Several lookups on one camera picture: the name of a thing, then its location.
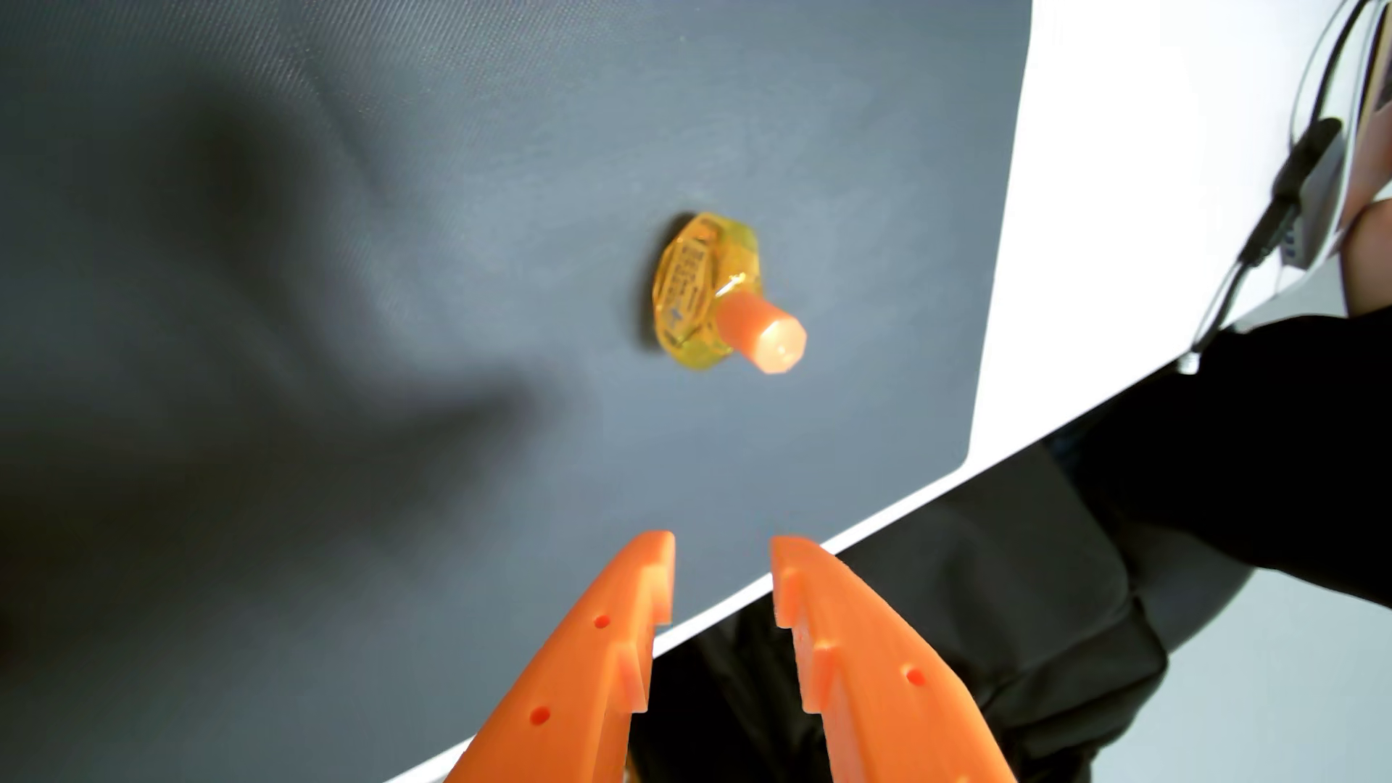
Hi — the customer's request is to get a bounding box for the black cable with plug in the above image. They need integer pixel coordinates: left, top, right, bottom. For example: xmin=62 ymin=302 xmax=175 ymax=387
xmin=1180 ymin=0 xmax=1392 ymax=378

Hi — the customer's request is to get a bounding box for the yellow eyedrops bottle orange cap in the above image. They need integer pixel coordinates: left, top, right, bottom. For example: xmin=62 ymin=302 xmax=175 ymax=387
xmin=650 ymin=212 xmax=808 ymax=376

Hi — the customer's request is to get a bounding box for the black fabric bag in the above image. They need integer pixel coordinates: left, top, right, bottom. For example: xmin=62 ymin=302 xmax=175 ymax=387
xmin=629 ymin=440 xmax=1257 ymax=783

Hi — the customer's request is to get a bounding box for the dark grey textured mat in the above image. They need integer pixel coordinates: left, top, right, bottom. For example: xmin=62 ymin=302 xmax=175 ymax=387
xmin=0 ymin=0 xmax=1032 ymax=783

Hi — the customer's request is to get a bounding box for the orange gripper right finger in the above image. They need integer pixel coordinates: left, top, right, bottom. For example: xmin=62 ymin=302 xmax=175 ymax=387
xmin=770 ymin=535 xmax=1018 ymax=783

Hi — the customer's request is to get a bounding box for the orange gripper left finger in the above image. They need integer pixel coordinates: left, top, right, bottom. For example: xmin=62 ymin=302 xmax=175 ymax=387
xmin=446 ymin=531 xmax=678 ymax=783

